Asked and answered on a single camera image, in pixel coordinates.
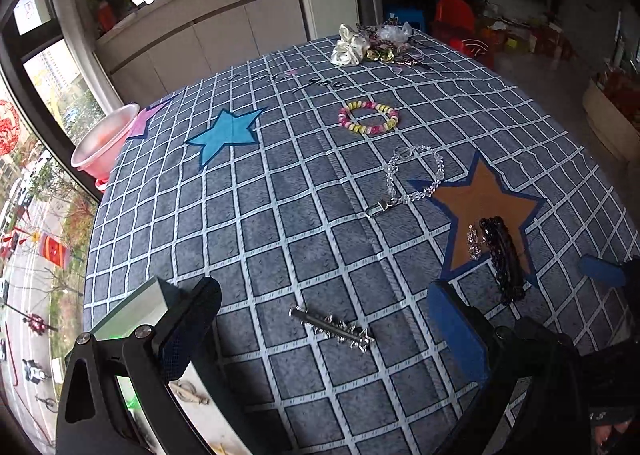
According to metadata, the clear crystal bead chain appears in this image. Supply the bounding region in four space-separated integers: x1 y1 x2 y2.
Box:
363 144 447 220

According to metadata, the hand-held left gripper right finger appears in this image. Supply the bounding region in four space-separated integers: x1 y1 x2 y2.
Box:
426 278 594 455

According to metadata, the white cabinet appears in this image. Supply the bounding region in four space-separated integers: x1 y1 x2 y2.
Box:
94 0 359 107

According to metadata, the silver star hair clip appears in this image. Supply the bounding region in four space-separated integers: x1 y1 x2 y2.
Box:
289 306 377 354

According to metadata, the pile of hair accessories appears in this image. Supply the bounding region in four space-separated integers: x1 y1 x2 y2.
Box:
356 20 427 69

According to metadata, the red lantern window sticker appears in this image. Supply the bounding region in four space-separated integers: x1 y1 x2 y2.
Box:
36 231 72 269

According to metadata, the rhinestone earring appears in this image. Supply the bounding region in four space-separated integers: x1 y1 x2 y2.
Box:
466 222 483 263

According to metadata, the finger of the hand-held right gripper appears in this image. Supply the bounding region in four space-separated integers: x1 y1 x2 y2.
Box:
579 254 640 297

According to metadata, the flower bouquet in red vase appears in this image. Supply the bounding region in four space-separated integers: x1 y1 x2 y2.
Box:
84 0 137 34

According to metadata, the red plastic chair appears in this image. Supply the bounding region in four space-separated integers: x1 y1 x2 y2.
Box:
430 0 497 69

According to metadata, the gold hair pin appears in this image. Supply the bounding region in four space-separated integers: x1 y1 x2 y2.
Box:
171 381 212 407

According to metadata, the red paper-cut window sticker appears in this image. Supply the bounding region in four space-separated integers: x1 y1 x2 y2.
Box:
0 99 22 157

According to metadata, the blue plastic stool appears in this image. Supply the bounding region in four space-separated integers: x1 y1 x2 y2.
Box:
384 6 427 32

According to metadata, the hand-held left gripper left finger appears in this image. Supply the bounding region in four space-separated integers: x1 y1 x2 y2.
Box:
54 276 223 455

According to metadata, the pile of toys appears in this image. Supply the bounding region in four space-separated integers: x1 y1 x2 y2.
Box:
474 0 577 62

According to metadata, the pink yellow bead bracelet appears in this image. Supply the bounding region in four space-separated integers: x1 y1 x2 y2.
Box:
338 100 400 136

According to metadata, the beige storage basket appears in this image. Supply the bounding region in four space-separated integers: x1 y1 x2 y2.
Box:
581 59 640 162

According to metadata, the black beaded hair clip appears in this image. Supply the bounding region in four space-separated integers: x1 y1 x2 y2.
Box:
478 216 527 306

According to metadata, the white satin scrunchie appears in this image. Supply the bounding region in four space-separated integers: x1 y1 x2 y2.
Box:
330 24 372 67

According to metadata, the white cardboard box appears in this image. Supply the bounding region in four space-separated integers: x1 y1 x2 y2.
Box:
91 277 238 455

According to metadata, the pink plastic basin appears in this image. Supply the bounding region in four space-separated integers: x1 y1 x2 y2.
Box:
70 103 141 181

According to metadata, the checked star tablecloth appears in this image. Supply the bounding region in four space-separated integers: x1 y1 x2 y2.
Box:
82 32 629 455

